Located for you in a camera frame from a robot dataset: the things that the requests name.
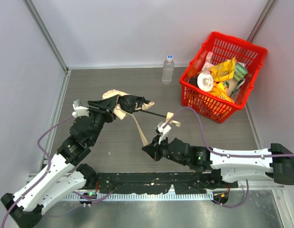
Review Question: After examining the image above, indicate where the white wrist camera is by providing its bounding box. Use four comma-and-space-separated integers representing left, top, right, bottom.
72, 100, 89, 118
156, 122, 171, 144

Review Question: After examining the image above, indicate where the green carton box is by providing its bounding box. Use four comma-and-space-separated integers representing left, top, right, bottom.
234, 62, 248, 81

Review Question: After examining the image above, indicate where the beige cup in basket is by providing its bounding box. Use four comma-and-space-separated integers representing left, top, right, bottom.
223, 78, 245, 96

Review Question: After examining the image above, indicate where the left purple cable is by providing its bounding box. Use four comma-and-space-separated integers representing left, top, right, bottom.
0, 116, 116, 228

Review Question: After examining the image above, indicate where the white box in basket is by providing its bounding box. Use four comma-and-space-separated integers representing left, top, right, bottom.
201, 52, 214, 71

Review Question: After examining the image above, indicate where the beige folding umbrella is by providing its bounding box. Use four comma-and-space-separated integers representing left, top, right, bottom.
102, 89, 181, 146

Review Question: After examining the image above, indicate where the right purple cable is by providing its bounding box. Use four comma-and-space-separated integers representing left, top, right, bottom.
165, 106, 294, 208

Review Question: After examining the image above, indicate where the clear water bottle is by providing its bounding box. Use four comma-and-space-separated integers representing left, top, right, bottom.
162, 55, 175, 85

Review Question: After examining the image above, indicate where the orange snack bag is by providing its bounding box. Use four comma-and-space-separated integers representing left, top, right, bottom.
209, 82, 235, 104

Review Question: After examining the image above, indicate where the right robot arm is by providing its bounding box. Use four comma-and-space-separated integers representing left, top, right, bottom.
142, 136, 294, 185

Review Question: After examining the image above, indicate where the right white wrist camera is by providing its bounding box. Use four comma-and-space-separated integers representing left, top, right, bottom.
156, 122, 171, 144

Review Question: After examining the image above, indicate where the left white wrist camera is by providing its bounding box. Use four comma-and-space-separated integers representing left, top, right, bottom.
72, 100, 89, 118

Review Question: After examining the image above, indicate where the purple cable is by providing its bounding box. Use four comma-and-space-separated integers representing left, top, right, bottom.
0, 116, 116, 228
165, 106, 294, 208

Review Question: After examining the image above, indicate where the white slotted cable duct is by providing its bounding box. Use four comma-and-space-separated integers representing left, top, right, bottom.
66, 191, 214, 202

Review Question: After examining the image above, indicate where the yellow snack bag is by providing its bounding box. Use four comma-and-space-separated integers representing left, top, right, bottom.
210, 57, 236, 82

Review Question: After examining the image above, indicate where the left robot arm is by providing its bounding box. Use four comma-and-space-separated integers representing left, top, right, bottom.
0, 95, 118, 228

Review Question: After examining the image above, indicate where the red plastic basket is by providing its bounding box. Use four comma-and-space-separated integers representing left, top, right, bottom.
179, 31, 268, 124

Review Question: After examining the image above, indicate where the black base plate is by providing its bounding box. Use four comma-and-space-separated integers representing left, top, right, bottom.
80, 171, 238, 195

